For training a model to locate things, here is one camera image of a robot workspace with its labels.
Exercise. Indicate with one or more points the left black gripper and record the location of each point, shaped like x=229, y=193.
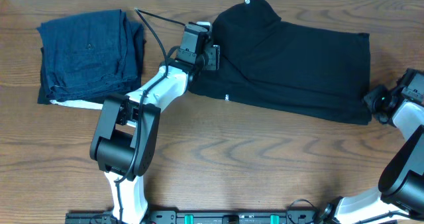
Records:
x=214, y=57

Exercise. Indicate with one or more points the black polo shirt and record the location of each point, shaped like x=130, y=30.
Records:
x=267, y=62

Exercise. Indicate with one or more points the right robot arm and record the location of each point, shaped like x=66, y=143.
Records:
x=399, y=193

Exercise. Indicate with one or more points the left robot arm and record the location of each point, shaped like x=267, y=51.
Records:
x=124, y=141

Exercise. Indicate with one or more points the folded dark blue garment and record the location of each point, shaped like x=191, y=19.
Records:
x=90, y=49

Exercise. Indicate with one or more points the folded white garment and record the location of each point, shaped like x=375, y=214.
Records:
x=80, y=104

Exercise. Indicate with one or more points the folded black garment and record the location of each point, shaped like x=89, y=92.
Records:
x=96, y=95

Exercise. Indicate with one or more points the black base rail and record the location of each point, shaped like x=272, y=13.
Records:
x=233, y=217

